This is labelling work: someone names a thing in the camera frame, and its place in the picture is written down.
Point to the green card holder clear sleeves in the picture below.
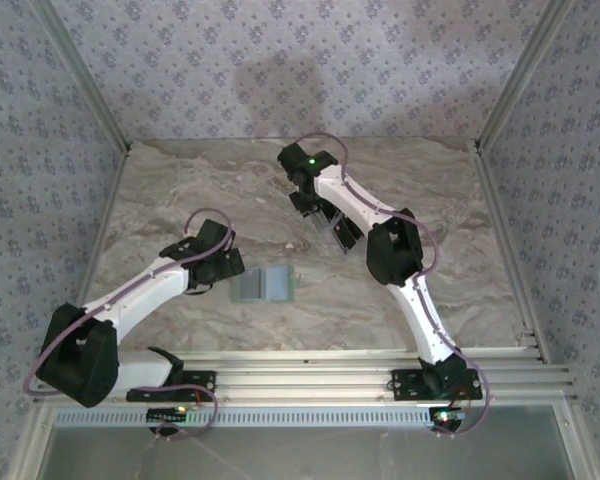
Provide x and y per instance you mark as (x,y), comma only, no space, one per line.
(277,285)

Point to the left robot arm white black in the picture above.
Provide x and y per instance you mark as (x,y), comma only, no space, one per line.
(145,297)

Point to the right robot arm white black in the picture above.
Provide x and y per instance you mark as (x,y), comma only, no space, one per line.
(342,202)

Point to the small circuit board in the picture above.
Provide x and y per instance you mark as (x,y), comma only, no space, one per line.
(447,417)
(167,414)

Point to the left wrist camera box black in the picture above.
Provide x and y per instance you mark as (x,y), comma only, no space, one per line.
(214,234)

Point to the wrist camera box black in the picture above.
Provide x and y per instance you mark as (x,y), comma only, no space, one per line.
(214,234)
(291,157)

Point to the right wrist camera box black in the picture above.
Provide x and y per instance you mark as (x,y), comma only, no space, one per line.
(291,157)

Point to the aluminium table side rail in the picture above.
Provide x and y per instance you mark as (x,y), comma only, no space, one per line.
(512,250)
(105,220)

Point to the aluminium table edge rail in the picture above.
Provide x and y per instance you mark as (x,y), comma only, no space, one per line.
(305,357)

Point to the wide aluminium base rail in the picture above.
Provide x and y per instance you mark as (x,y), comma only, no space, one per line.
(305,387)

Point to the aluminium frame corner post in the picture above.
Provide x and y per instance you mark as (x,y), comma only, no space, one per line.
(87,75)
(521,75)

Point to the aluminium lower frame post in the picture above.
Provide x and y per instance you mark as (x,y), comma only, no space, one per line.
(575,445)
(32,445)

